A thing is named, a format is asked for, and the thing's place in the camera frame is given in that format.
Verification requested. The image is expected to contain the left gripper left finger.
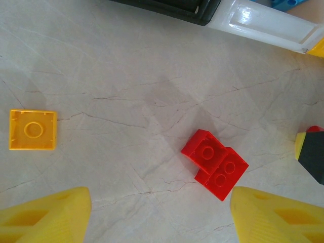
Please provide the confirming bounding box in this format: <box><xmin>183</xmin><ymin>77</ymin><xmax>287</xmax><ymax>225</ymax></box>
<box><xmin>0</xmin><ymin>186</ymin><xmax>92</xmax><ymax>243</ymax></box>

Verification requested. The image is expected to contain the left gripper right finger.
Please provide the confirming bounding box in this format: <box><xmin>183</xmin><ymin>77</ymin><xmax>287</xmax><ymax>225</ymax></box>
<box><xmin>229</xmin><ymin>186</ymin><xmax>324</xmax><ymax>243</ymax></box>

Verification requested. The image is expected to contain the red lego brick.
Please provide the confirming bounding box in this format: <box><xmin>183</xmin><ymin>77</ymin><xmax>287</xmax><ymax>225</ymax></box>
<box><xmin>305</xmin><ymin>125</ymin><xmax>324</xmax><ymax>134</ymax></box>
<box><xmin>181</xmin><ymin>129</ymin><xmax>227</xmax><ymax>175</ymax></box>
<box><xmin>194</xmin><ymin>147</ymin><xmax>250</xmax><ymax>202</ymax></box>

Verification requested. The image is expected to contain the yellow small lego brick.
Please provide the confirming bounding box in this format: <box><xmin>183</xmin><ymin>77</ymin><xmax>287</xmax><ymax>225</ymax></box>
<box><xmin>9</xmin><ymin>109</ymin><xmax>58</xmax><ymax>151</ymax></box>

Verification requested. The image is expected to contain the blue lego brick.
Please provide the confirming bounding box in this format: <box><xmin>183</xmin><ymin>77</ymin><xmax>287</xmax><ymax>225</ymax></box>
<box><xmin>269</xmin><ymin>0</ymin><xmax>308</xmax><ymax>12</ymax></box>

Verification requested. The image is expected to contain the yellow plastic bin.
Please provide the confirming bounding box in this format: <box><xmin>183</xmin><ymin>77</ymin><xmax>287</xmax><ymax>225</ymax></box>
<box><xmin>306</xmin><ymin>37</ymin><xmax>324</xmax><ymax>58</ymax></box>

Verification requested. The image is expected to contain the white plastic bin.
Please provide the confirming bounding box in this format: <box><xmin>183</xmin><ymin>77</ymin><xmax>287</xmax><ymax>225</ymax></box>
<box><xmin>206</xmin><ymin>0</ymin><xmax>321</xmax><ymax>55</ymax></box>

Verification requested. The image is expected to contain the black plastic bin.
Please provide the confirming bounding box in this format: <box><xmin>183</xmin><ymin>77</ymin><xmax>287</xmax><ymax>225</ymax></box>
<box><xmin>108</xmin><ymin>0</ymin><xmax>223</xmax><ymax>27</ymax></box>

